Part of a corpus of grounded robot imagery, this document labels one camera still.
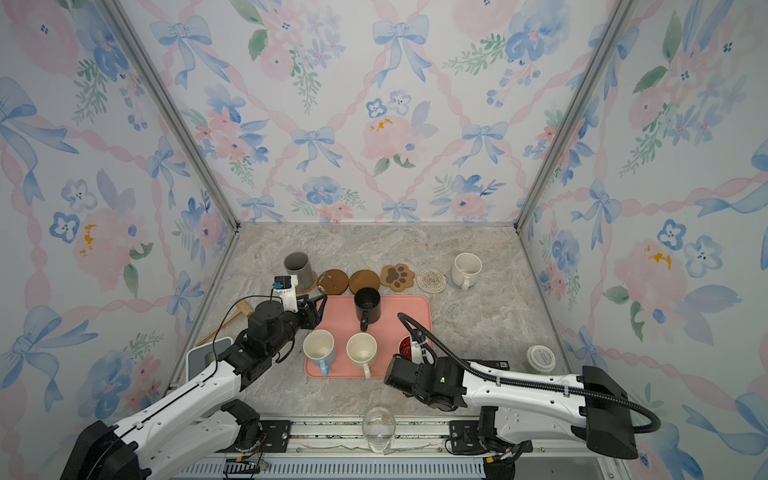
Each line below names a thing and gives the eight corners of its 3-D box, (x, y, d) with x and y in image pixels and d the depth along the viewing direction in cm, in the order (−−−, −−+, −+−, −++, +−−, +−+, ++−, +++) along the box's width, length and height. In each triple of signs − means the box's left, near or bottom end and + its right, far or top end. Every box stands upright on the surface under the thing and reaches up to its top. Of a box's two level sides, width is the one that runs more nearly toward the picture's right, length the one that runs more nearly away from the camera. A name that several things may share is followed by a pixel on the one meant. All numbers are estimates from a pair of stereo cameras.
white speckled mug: (453, 296, 101) (459, 281, 94) (449, 269, 109) (454, 252, 101) (478, 296, 101) (486, 281, 94) (472, 269, 109) (479, 252, 101)
